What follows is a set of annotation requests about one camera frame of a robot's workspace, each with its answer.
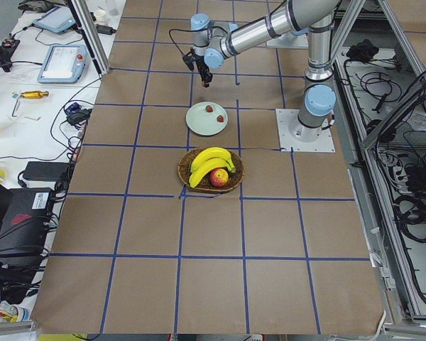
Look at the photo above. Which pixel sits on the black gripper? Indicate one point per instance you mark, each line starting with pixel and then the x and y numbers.
pixel 201 65

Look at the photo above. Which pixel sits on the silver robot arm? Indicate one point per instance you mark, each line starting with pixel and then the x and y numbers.
pixel 319 98
pixel 214 42

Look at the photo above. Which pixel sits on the light green plate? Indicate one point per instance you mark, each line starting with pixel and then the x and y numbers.
pixel 205 123

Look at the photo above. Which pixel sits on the yellow banana bunch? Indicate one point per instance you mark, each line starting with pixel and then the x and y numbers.
pixel 206 161

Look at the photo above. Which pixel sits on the red apple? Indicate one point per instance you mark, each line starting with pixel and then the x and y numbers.
pixel 219 177

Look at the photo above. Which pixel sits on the brown wicker basket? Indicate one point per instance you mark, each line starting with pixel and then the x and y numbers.
pixel 183 169

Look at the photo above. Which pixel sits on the white cup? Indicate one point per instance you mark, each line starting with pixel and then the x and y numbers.
pixel 101 17

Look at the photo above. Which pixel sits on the teach pendant near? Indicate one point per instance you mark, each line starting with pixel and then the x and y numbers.
pixel 63 64

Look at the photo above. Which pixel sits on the teach pendant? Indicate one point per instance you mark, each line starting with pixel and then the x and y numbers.
pixel 63 64
pixel 56 20

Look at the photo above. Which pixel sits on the teach pendant far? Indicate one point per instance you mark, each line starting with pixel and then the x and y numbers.
pixel 56 20

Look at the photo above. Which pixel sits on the amber wrapped tool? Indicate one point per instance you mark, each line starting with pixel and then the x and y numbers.
pixel 36 94

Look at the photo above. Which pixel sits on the black power adapter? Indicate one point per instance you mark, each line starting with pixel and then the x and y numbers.
pixel 44 171

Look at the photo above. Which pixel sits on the black laptop computer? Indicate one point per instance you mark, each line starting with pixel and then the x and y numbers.
pixel 25 226

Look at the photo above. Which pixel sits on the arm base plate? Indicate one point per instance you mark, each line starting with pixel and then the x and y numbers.
pixel 294 137
pixel 290 40

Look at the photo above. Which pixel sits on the aluminium frame post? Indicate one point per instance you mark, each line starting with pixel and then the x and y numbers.
pixel 85 24

